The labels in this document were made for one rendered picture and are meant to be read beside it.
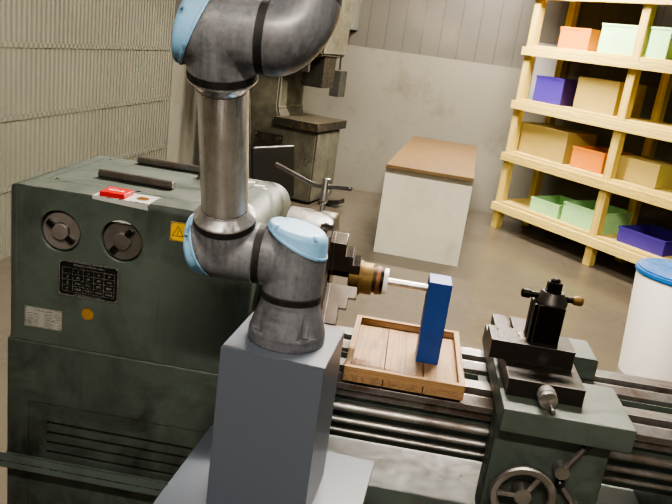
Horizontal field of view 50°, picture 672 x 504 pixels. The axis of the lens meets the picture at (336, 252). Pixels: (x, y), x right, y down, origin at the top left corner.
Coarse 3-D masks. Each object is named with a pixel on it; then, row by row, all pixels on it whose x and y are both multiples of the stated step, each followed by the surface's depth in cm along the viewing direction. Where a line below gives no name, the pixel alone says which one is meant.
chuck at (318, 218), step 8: (304, 208) 190; (304, 216) 184; (312, 216) 184; (320, 216) 185; (328, 216) 185; (336, 216) 186; (320, 224) 182; (328, 224) 183; (336, 224) 189; (328, 240) 178; (328, 248) 178; (328, 256) 181; (328, 264) 185; (328, 280) 196; (320, 304) 180
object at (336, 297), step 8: (328, 288) 189; (336, 288) 189; (344, 288) 189; (352, 288) 189; (328, 296) 189; (336, 296) 189; (344, 296) 188; (352, 296) 188; (328, 304) 188; (336, 304) 188; (344, 304) 188; (328, 312) 188; (336, 312) 188; (328, 320) 187; (336, 320) 190
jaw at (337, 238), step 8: (328, 232) 181; (336, 232) 183; (336, 240) 181; (344, 240) 181; (336, 248) 182; (344, 248) 181; (352, 248) 186; (336, 256) 184; (344, 256) 184; (352, 256) 184; (360, 256) 188; (336, 264) 186; (344, 264) 186; (352, 264) 185; (360, 264) 186; (352, 272) 188
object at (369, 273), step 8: (368, 264) 189; (360, 272) 187; (368, 272) 187; (376, 272) 188; (384, 272) 188; (352, 280) 189; (360, 280) 187; (368, 280) 187; (376, 280) 187; (360, 288) 188; (368, 288) 188; (376, 288) 188
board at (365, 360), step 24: (360, 336) 203; (384, 336) 205; (408, 336) 208; (456, 336) 207; (360, 360) 188; (384, 360) 190; (408, 360) 192; (456, 360) 192; (384, 384) 179; (408, 384) 178; (432, 384) 178; (456, 384) 177
